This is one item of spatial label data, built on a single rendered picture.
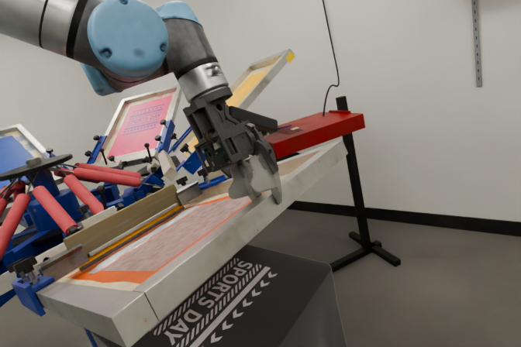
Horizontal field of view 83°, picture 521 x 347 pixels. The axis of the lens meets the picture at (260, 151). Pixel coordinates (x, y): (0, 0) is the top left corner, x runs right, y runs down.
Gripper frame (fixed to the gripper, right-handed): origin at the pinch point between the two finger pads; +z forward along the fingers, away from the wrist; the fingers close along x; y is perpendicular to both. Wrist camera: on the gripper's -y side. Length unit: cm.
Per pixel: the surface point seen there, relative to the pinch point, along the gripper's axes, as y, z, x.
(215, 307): 2.8, 23.4, -31.5
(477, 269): -154, 126, -19
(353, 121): -131, 8, -41
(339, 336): -18, 49, -18
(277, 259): -18.7, 24.6, -27.5
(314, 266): -19.6, 27.7, -16.1
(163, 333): 13.9, 21.7, -37.5
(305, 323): -5.2, 32.4, -12.8
